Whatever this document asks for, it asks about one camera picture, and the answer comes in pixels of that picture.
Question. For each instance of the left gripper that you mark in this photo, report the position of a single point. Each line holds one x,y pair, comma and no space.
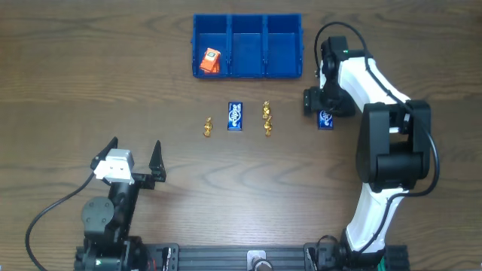
143,180

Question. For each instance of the gold candy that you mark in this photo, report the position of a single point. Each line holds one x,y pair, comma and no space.
268,127
207,127
266,110

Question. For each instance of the blue candy pack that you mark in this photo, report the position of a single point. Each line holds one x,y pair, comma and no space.
235,116
325,122

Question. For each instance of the orange candy box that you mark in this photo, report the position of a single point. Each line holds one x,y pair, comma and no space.
209,60
216,70

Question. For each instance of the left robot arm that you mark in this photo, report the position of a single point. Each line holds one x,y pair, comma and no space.
98,218

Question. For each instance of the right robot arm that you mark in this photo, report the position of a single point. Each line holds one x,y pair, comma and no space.
357,83

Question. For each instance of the blue tray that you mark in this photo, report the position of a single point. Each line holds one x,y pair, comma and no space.
282,49

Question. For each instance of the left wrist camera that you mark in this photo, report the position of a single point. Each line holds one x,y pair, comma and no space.
115,165

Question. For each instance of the mounting rail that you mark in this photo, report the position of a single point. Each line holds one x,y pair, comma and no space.
226,257

